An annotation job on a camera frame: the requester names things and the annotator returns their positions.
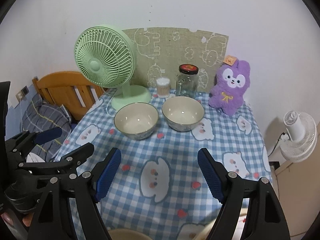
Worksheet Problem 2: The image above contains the cream floral plate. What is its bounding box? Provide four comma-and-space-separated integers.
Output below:
108, 229, 152, 240

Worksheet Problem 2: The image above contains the medium ceramic bowl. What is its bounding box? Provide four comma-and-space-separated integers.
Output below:
114, 102, 159, 140

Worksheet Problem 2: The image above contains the large ceramic bowl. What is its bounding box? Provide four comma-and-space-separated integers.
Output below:
162, 96, 204, 132

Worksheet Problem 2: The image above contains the grey plaid bedding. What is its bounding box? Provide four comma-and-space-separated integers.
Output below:
22, 94, 72, 162

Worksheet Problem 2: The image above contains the wooden chair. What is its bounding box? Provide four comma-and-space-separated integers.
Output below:
32, 71, 105, 121

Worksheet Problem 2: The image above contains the white standing fan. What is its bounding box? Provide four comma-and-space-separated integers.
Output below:
279, 111, 318, 163

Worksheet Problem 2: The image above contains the blue checked tablecloth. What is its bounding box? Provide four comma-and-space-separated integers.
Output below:
56, 93, 271, 239

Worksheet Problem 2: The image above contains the green desk fan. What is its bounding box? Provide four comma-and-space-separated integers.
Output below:
74, 25, 151, 110

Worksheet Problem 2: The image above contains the cotton swab container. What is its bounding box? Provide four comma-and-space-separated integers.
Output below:
156, 77, 170, 98

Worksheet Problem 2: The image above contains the glass jar black lid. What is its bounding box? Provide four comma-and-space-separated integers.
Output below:
175, 64, 199, 99

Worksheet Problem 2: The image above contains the purple plush bunny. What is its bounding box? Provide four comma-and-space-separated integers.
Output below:
208, 59, 251, 116

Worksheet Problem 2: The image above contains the wall power outlet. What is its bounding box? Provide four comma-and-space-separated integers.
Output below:
16, 86, 29, 102

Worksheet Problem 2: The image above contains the green cartoon wall mat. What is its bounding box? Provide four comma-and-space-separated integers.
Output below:
124, 27, 229, 92

